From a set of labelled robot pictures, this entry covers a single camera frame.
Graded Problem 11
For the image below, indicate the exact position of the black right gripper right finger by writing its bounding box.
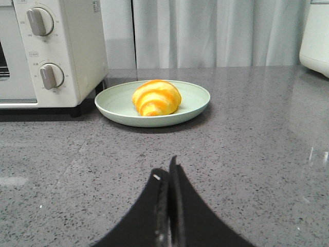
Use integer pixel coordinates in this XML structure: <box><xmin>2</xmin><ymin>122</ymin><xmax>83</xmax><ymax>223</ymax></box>
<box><xmin>169</xmin><ymin>156</ymin><xmax>253</xmax><ymax>246</ymax></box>

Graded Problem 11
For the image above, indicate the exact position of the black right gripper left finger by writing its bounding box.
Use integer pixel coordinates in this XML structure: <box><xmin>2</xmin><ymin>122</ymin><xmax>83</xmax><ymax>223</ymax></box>
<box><xmin>94</xmin><ymin>168</ymin><xmax>169</xmax><ymax>246</ymax></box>

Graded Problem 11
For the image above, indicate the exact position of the yellow orange croissant bread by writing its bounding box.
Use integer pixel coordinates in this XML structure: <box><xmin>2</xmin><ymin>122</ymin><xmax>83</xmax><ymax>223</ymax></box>
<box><xmin>132</xmin><ymin>79</ymin><xmax>182</xmax><ymax>116</ymax></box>

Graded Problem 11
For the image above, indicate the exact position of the lower grey oven knob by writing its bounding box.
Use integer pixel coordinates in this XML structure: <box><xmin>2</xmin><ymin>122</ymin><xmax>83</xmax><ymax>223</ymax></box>
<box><xmin>40</xmin><ymin>63</ymin><xmax>64</xmax><ymax>90</ymax></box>

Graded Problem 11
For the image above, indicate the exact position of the grey oven knob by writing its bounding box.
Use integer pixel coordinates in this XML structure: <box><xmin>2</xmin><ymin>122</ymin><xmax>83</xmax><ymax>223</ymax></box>
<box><xmin>40</xmin><ymin>63</ymin><xmax>64</xmax><ymax>90</ymax></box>
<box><xmin>26</xmin><ymin>7</ymin><xmax>54</xmax><ymax>37</ymax></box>

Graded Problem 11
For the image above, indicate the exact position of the white toaster oven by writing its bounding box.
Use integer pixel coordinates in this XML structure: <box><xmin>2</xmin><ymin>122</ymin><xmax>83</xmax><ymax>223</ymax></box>
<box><xmin>1</xmin><ymin>0</ymin><xmax>108</xmax><ymax>116</ymax></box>

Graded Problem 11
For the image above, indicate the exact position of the upper grey oven knob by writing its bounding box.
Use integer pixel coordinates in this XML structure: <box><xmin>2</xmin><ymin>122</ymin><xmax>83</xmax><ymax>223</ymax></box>
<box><xmin>26</xmin><ymin>7</ymin><xmax>54</xmax><ymax>37</ymax></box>

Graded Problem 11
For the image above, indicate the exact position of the light green round plate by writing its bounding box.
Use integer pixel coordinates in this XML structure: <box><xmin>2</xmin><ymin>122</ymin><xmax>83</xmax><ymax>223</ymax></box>
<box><xmin>95</xmin><ymin>80</ymin><xmax>210</xmax><ymax>128</ymax></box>

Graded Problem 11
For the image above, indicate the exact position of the white curtain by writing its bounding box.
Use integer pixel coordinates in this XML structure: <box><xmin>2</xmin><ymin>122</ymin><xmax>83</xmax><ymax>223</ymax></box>
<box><xmin>101</xmin><ymin>1</ymin><xmax>309</xmax><ymax>69</ymax></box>

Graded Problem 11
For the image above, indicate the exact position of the white appliance at right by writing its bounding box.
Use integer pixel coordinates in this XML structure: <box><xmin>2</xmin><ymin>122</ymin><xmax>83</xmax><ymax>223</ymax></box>
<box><xmin>299</xmin><ymin>1</ymin><xmax>328</xmax><ymax>77</ymax></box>

